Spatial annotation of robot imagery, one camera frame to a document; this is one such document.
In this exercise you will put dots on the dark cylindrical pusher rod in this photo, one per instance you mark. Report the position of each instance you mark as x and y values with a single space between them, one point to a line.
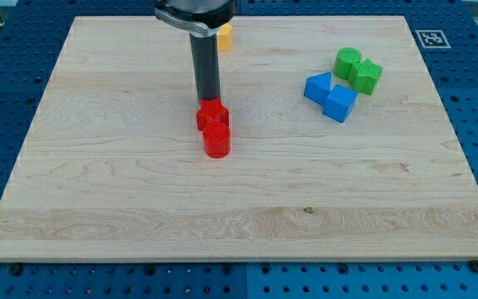
206 67

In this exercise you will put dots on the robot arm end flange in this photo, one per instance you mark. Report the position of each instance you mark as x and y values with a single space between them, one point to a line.
201 18

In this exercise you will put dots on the red cylinder block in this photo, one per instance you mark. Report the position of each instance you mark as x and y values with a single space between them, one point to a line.
217 140

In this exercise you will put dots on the red star block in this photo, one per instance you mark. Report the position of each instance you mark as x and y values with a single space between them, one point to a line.
211 111

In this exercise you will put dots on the blue triangle block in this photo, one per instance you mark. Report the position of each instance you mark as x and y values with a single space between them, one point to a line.
318 87

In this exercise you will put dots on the blue cube block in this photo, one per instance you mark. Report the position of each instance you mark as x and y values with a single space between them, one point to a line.
339 103

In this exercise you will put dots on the yellow block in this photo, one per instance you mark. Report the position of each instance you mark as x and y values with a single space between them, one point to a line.
225 37

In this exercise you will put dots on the wooden board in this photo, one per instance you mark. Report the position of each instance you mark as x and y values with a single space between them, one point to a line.
113 167

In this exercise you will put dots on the green cylinder block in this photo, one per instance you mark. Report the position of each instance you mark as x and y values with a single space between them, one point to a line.
345 59

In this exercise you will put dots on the green star block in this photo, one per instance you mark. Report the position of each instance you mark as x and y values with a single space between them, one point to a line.
364 76

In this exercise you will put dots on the white fiducial marker tag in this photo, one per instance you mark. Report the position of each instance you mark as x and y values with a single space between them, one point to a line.
432 39

